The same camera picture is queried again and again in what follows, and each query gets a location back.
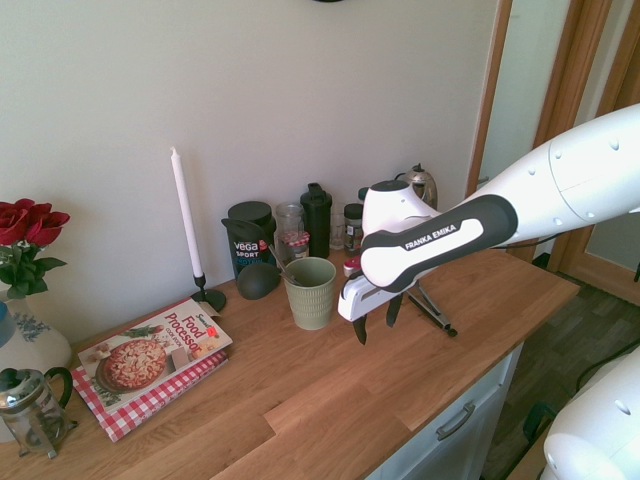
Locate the wooden framed door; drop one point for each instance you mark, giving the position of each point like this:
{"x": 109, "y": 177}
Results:
{"x": 565, "y": 75}

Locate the steel tongs black tips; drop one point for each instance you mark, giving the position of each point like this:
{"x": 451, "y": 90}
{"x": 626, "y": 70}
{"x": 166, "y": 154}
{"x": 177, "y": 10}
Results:
{"x": 439, "y": 316}

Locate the stainless steel electric kettle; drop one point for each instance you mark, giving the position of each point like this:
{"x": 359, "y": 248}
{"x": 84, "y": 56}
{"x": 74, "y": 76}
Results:
{"x": 422, "y": 182}

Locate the red white checked book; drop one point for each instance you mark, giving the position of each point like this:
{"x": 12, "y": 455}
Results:
{"x": 150, "y": 410}

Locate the black candle holder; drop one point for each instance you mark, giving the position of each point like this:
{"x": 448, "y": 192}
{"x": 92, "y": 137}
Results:
{"x": 209, "y": 299}

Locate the black Vega protein tub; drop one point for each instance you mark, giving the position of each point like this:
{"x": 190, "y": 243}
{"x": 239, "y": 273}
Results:
{"x": 250, "y": 252}

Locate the clear bottle green cap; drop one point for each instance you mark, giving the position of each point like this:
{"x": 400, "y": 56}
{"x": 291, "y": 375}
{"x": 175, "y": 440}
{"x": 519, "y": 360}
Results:
{"x": 363, "y": 194}

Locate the small red white object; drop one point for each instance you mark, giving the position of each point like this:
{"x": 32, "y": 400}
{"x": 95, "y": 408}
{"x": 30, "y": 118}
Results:
{"x": 351, "y": 266}

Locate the small jar red checked lid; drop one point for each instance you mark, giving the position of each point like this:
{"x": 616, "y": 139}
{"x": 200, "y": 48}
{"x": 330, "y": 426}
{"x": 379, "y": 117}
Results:
{"x": 295, "y": 246}

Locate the tall white candle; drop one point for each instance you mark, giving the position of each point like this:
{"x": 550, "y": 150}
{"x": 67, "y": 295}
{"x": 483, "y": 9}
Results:
{"x": 187, "y": 215}

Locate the white vase blue flowers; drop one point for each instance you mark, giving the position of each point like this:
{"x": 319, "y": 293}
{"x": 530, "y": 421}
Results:
{"x": 40, "y": 335}

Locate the glass French press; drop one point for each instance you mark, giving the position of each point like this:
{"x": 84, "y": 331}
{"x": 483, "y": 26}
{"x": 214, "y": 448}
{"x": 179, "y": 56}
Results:
{"x": 32, "y": 415}

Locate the Food Processor cookbook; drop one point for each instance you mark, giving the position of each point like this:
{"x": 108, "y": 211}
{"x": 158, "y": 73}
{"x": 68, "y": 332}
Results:
{"x": 150, "y": 350}

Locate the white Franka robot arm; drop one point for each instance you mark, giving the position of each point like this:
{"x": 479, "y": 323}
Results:
{"x": 575, "y": 175}

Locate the empty clear glass jar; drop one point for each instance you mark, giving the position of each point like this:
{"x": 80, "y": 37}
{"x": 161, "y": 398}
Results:
{"x": 290, "y": 217}

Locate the spice jar black lid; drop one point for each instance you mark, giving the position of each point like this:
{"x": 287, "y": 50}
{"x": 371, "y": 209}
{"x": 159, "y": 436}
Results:
{"x": 353, "y": 225}

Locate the black shaker bottle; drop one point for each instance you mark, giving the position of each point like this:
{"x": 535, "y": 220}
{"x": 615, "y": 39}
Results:
{"x": 316, "y": 220}

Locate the red roses bouquet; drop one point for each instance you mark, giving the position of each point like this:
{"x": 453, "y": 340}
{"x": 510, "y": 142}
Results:
{"x": 27, "y": 225}

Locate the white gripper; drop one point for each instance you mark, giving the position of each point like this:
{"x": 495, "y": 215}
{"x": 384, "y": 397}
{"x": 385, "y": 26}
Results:
{"x": 356, "y": 302}

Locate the green ribbed utensil holder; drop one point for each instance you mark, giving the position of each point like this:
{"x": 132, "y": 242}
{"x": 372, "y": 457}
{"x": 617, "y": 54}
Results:
{"x": 311, "y": 300}

